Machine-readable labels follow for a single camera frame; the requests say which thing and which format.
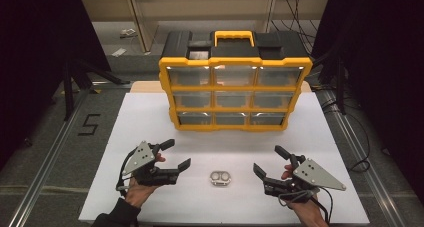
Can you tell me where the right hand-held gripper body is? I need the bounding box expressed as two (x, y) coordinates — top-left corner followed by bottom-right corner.
(262, 154), (348, 202)

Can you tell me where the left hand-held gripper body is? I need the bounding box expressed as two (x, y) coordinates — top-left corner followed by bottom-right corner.
(121, 140), (180, 187)

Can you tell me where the silver two-hole metal part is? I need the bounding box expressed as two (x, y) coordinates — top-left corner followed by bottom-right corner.
(209, 170), (232, 187)

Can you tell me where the transparent pull-out organizer drawer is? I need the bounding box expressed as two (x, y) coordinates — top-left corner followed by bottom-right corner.
(214, 91), (256, 109)

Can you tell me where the yellow black organizer cabinet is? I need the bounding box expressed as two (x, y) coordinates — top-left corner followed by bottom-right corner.
(158, 30), (314, 133)

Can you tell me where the person's right hand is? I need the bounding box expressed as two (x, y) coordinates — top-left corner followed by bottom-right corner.
(281, 164), (328, 219)

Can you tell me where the person's left hand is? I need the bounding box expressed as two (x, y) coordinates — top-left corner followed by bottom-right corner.
(124, 153), (167, 209)

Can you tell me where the white table board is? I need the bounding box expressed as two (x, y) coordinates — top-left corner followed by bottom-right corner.
(78, 91), (370, 225)

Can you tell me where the grid of clear drawers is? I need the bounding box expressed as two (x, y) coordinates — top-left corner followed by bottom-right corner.
(166, 66), (305, 126)

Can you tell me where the black metal stand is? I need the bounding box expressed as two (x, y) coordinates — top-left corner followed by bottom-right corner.
(63, 58), (131, 121)

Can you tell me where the small white floor object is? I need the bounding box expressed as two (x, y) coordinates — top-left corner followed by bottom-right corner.
(119, 28), (138, 39)

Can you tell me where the black curtain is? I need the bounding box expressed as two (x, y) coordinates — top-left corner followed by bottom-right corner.
(0, 0), (113, 171)
(311, 0), (424, 201)

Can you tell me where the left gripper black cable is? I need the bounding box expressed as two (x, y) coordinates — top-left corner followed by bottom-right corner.
(115, 146), (139, 199)

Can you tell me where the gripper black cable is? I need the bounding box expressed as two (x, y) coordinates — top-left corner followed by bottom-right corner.
(115, 146), (139, 199)
(314, 186), (335, 225)

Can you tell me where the grey wire loop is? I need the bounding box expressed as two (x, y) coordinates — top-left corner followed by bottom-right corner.
(277, 190), (317, 207)

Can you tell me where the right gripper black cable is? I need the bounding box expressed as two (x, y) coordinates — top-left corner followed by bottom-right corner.
(314, 186), (335, 225)

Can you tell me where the black floor cable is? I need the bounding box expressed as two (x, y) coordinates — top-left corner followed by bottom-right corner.
(346, 113), (372, 174)

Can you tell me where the aluminium floor rail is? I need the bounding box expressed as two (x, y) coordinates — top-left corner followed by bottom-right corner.
(6, 86), (93, 227)
(319, 90), (408, 227)

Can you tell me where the bundle of black cables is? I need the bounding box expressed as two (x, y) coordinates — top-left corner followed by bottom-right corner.
(269, 0), (321, 55)

